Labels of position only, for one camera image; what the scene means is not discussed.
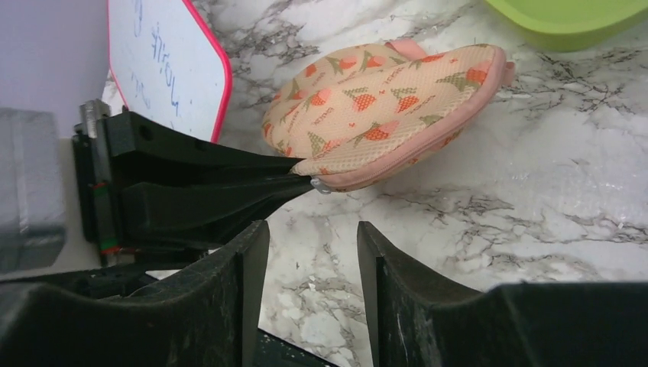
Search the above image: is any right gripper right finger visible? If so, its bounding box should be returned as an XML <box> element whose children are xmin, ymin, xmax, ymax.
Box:
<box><xmin>357</xmin><ymin>221</ymin><xmax>647</xmax><ymax>366</ymax></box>

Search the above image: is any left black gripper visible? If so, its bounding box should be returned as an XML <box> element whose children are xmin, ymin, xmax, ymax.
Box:
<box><xmin>72</xmin><ymin>99</ymin><xmax>313</xmax><ymax>278</ymax></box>

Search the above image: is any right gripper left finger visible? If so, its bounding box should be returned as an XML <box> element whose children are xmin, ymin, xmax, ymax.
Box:
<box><xmin>1</xmin><ymin>221</ymin><xmax>270</xmax><ymax>366</ymax></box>

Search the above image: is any peach floral mesh laundry bag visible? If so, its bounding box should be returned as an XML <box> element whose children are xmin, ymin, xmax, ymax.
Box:
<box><xmin>262</xmin><ymin>40</ymin><xmax>515</xmax><ymax>192</ymax></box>

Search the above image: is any pink framed whiteboard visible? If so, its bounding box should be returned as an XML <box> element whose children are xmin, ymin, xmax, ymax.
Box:
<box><xmin>107</xmin><ymin>0</ymin><xmax>233</xmax><ymax>142</ymax></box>

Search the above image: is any green plastic bin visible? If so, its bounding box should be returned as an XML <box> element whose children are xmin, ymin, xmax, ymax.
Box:
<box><xmin>485</xmin><ymin>0</ymin><xmax>647</xmax><ymax>52</ymax></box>

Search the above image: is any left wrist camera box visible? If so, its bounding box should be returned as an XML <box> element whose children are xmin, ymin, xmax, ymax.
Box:
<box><xmin>1</xmin><ymin>107</ymin><xmax>66</xmax><ymax>274</ymax></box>

